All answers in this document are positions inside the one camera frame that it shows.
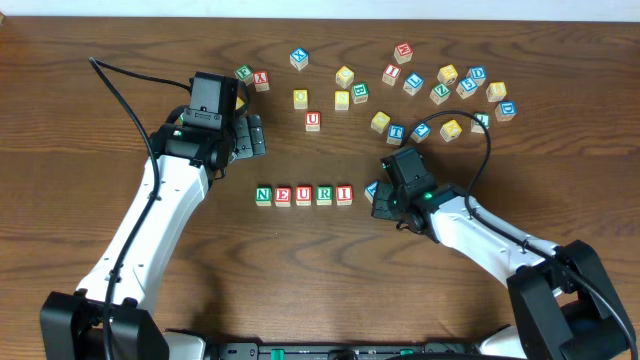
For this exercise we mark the green 7 block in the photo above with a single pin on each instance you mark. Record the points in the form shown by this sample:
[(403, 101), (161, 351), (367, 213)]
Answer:
[(480, 122)]

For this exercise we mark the red i block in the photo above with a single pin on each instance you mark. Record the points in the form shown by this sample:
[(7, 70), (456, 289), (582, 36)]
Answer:
[(344, 195), (391, 74)]

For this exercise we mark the green N block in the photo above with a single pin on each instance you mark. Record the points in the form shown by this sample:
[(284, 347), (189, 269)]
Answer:
[(263, 196)]

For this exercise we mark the green Z block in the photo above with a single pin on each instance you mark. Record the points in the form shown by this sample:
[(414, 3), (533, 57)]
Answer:
[(440, 93)]

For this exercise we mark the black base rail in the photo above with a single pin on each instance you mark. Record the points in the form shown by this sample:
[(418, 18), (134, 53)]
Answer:
[(325, 351)]

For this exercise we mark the blue L block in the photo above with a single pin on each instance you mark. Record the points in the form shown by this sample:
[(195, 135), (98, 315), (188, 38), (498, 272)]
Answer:
[(413, 83)]

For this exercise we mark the red U block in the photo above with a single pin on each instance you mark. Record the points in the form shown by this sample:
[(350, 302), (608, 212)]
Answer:
[(312, 121), (303, 195)]

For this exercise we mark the blue P block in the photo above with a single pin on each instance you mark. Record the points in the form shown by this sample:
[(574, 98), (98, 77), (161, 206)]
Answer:
[(370, 190)]

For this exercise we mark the blue X block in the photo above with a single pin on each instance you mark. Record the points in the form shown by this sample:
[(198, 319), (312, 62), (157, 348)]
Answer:
[(299, 58)]

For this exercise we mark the blue D block front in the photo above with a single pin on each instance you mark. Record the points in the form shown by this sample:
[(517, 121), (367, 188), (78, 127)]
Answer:
[(505, 111)]

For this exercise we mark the red H block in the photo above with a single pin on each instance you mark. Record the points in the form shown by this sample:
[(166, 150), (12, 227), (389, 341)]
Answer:
[(403, 53)]

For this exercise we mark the yellow pen picture block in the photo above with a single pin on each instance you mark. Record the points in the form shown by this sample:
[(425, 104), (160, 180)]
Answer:
[(450, 130)]

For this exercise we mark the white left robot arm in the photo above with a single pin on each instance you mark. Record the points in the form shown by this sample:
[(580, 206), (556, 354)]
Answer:
[(110, 315)]

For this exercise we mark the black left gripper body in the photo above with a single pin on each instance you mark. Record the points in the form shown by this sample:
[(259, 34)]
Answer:
[(248, 136)]

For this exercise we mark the blue 5 block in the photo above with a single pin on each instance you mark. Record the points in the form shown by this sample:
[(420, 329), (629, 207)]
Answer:
[(466, 87)]

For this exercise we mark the red Y block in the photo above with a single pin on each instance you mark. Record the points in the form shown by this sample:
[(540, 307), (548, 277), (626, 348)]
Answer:
[(261, 81)]

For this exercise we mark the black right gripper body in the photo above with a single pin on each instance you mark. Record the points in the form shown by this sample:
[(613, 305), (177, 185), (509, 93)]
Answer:
[(384, 201)]

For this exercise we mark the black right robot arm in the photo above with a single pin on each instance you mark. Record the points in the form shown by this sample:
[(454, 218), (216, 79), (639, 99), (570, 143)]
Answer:
[(563, 300)]

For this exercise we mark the yellow O block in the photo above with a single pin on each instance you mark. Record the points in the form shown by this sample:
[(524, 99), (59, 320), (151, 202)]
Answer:
[(300, 99)]

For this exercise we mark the blue 2 block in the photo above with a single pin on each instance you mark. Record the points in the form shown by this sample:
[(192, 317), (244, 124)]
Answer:
[(421, 132)]

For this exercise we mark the yellow monkey picture block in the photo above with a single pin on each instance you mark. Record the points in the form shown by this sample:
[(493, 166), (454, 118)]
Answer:
[(447, 75)]

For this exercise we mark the green F block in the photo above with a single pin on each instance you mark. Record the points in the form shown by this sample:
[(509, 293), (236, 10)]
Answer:
[(245, 74)]

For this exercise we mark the green R block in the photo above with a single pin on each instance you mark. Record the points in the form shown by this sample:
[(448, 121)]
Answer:
[(324, 195)]

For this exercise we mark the green B block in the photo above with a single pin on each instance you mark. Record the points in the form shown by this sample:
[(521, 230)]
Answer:
[(359, 92)]

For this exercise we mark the red E block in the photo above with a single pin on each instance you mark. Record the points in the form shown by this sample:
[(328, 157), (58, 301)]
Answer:
[(283, 196)]

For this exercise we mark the blue T block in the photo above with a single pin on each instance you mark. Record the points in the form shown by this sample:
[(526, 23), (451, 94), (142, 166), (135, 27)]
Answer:
[(395, 134)]

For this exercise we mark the blue D block rear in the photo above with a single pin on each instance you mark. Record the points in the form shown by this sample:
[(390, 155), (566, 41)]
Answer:
[(477, 74)]

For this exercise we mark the blue d block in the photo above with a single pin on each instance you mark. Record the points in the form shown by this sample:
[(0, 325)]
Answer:
[(477, 74), (505, 111)]

